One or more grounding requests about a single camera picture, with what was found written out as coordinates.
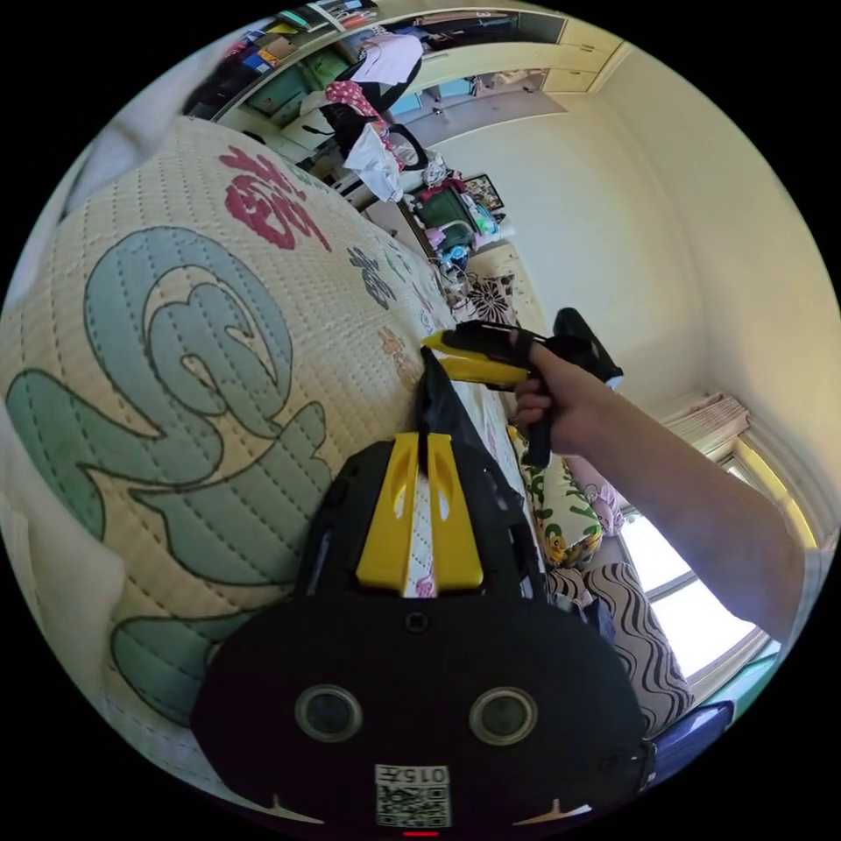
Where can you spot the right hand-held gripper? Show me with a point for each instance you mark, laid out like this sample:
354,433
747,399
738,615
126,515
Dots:
581,338

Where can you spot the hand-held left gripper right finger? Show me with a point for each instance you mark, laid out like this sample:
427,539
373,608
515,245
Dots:
456,539

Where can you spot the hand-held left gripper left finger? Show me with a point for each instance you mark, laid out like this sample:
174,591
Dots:
387,525

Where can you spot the black t-shirt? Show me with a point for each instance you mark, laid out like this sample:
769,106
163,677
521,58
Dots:
453,407

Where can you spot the person's right forearm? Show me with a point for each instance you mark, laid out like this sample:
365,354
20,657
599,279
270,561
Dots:
696,506

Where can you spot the person's right hand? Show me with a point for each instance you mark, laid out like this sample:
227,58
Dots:
568,401

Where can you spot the black white flower cushion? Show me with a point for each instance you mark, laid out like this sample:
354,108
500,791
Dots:
491,301

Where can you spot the yellow green printed pillow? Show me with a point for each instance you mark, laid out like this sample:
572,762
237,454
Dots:
558,519

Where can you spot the pink pillow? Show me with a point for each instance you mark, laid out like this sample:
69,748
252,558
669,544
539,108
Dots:
601,496

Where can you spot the bed with printed quilt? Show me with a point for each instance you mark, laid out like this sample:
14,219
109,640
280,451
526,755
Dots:
197,460

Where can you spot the wavy striped cushion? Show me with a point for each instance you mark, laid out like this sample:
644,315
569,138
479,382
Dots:
640,637

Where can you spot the window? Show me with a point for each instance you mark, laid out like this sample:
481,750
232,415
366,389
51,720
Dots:
696,598

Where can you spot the pale folded curtain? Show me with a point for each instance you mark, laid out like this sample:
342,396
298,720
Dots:
713,417

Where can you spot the chair draped with clothes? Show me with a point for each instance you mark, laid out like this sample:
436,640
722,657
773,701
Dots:
374,112

